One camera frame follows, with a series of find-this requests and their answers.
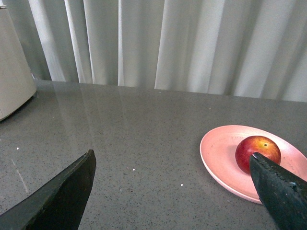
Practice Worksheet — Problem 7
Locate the pink plate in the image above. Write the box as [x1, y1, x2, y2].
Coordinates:
[200, 125, 307, 204]

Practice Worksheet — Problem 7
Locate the red yellow apple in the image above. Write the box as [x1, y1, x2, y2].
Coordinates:
[235, 136, 281, 175]

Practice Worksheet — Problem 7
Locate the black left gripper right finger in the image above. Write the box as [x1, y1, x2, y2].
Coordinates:
[249, 152, 307, 230]

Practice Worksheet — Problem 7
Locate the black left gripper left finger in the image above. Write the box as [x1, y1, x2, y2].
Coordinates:
[0, 149, 96, 230]

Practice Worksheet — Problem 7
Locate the white curtain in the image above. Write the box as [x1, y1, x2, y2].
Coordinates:
[1, 0, 307, 102]

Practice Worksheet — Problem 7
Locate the beige appliance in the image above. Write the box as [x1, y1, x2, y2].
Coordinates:
[0, 5, 36, 120]

